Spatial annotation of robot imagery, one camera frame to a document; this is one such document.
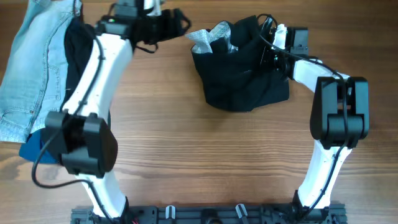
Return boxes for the black shorts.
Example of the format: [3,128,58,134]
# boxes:
[186,16,289,112]

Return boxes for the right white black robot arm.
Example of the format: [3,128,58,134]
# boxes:
[260,27,370,212]

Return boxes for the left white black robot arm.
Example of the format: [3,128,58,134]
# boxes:
[42,1,191,223]

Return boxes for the black garment in pile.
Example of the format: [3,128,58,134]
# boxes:
[50,16,94,112]

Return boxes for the light blue denim jeans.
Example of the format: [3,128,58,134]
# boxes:
[1,0,81,143]

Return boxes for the dark blue garment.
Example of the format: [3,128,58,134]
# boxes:
[19,128,53,162]

